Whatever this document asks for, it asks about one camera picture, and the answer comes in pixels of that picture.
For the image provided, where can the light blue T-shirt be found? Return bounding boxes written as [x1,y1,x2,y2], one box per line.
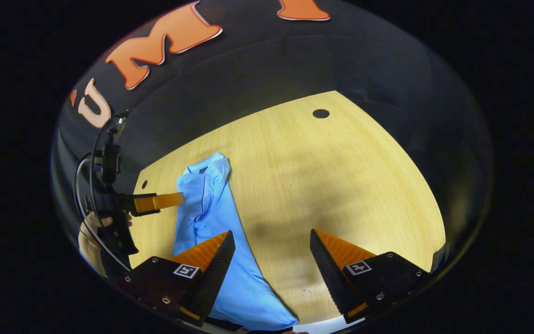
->
[173,151,299,331]

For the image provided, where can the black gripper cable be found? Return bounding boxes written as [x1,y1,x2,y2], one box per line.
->
[73,118,133,274]

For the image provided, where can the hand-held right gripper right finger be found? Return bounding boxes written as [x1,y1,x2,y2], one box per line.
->
[310,228,434,324]

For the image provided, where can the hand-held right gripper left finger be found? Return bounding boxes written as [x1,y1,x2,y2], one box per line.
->
[114,230,236,328]

